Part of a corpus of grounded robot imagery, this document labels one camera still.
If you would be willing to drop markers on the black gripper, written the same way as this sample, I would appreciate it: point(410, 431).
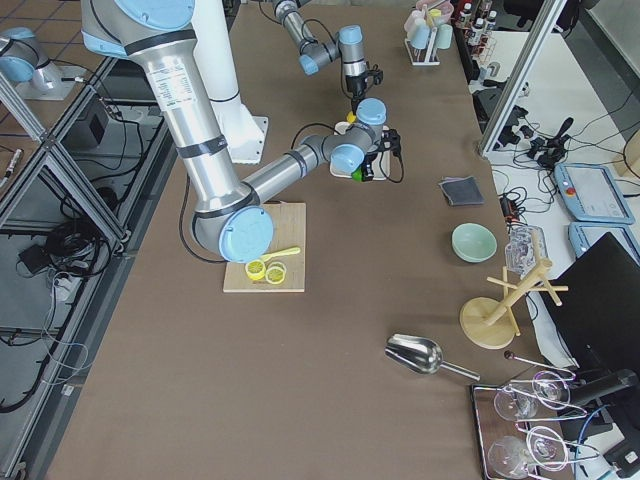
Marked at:
point(369, 163)
point(355, 85)

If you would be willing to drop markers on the green lime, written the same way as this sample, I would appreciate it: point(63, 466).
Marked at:
point(359, 175)

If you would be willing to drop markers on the cream rabbit tray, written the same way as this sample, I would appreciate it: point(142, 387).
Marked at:
point(381, 167)

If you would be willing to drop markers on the bamboo cutting board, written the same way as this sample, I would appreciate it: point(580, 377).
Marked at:
point(289, 231)

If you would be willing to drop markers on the grey folded cloth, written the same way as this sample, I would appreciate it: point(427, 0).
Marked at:
point(461, 191)

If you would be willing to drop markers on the light blue plastic cup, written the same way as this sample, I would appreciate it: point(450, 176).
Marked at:
point(419, 35)

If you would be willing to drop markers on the yellow plastic knife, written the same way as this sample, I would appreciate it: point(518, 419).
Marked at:
point(280, 253)

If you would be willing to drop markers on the pale pink plastic cup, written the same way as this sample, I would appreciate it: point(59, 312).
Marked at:
point(415, 16)

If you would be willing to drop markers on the mint green plastic cup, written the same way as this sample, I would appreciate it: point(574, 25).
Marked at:
point(444, 37)

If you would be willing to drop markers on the mint green bowl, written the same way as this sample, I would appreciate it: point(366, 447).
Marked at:
point(473, 242)

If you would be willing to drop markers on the lemon slice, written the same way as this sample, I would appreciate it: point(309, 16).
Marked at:
point(255, 270)
point(275, 273)

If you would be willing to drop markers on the clear glass mug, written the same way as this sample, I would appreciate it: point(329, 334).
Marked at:
point(520, 253)

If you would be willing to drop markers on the wooden mug tree stand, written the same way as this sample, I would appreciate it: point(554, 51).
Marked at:
point(490, 323)

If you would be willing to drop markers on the silver metal scoop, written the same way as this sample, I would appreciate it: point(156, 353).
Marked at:
point(422, 355)

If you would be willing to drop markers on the blue teach pendant tablet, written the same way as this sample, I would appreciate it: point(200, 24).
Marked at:
point(590, 194)

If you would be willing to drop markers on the wine glass on rack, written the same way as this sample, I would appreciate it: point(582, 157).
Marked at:
point(514, 405)

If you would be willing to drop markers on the black monitor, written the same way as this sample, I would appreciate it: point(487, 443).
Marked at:
point(599, 316)

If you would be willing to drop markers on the white wire cup rack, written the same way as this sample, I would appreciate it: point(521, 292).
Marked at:
point(423, 57)

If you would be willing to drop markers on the aluminium frame post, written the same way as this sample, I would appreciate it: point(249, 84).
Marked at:
point(542, 27)

